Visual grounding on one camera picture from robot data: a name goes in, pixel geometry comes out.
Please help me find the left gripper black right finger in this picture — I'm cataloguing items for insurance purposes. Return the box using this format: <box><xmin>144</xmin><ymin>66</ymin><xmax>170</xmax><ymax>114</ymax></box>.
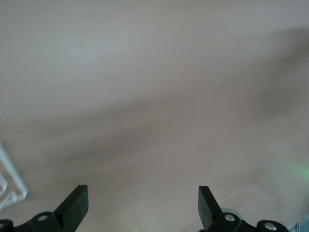
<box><xmin>198</xmin><ymin>185</ymin><xmax>292</xmax><ymax>232</ymax></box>

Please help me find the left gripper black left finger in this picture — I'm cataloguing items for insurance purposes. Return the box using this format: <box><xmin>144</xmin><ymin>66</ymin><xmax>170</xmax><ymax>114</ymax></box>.
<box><xmin>0</xmin><ymin>185</ymin><xmax>89</xmax><ymax>232</ymax></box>

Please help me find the white wire cup rack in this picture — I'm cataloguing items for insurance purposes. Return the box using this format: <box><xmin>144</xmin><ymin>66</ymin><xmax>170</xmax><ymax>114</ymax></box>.
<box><xmin>0</xmin><ymin>141</ymin><xmax>28</xmax><ymax>213</ymax></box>

